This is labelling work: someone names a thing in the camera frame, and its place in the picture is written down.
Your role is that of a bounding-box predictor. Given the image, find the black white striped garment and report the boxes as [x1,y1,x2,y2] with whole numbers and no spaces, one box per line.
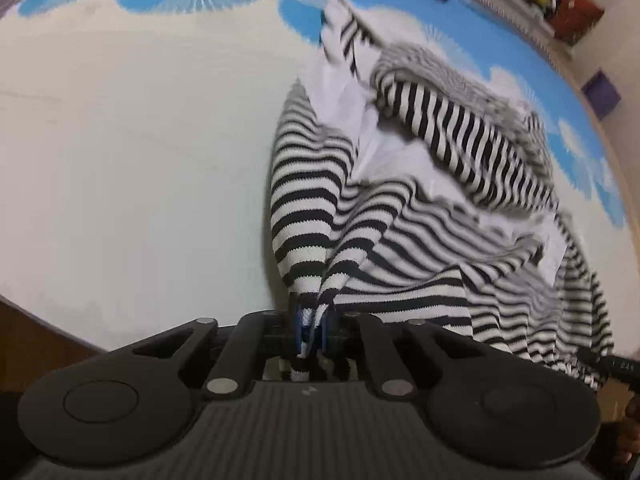
[270,0,614,389]

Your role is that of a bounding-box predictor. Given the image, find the person right hand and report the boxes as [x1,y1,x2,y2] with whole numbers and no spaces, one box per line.
[616,394,640,464]

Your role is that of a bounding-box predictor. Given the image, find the dark red bag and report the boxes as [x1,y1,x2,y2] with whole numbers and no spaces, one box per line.
[547,0,605,46]

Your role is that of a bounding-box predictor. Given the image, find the purple wall box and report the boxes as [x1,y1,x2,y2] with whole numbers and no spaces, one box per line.
[582,70,622,120]

